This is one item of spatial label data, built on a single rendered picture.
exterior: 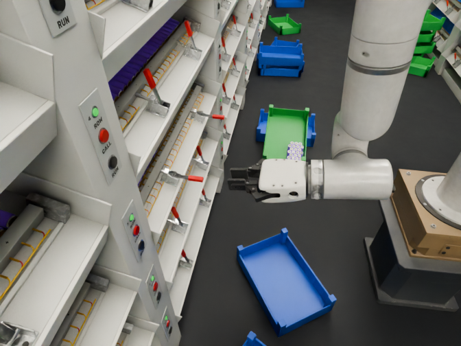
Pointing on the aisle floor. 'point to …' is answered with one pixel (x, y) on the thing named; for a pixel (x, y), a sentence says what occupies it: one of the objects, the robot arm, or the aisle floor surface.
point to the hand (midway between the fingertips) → (238, 178)
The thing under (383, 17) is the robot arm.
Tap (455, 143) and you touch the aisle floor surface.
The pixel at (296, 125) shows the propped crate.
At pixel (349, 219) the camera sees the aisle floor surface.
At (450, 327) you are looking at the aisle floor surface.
